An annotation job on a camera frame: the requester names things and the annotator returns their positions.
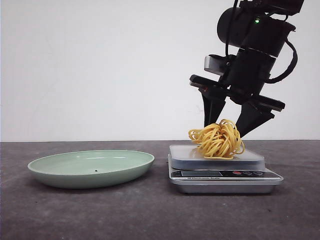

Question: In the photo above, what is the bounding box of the silver digital kitchen scale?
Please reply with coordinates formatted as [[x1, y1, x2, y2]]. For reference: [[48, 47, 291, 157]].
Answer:
[[168, 144, 284, 194]]

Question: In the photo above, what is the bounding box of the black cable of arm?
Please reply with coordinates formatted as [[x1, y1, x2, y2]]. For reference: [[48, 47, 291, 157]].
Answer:
[[265, 37, 300, 84]]

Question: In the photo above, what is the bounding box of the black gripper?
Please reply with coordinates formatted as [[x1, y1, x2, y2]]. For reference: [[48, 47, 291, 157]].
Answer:
[[190, 49, 285, 138]]

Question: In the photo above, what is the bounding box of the light green shallow plate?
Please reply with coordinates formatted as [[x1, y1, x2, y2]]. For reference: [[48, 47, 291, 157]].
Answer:
[[27, 149, 155, 189]]

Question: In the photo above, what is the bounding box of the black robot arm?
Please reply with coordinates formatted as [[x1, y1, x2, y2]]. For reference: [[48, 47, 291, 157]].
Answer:
[[190, 0, 303, 136]]

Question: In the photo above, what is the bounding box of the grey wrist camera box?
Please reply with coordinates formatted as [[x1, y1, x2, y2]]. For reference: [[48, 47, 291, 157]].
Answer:
[[204, 54, 236, 76]]

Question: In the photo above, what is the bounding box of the yellow vermicelli noodle bundle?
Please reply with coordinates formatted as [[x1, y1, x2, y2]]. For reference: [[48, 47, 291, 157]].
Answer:
[[188, 119, 245, 160]]

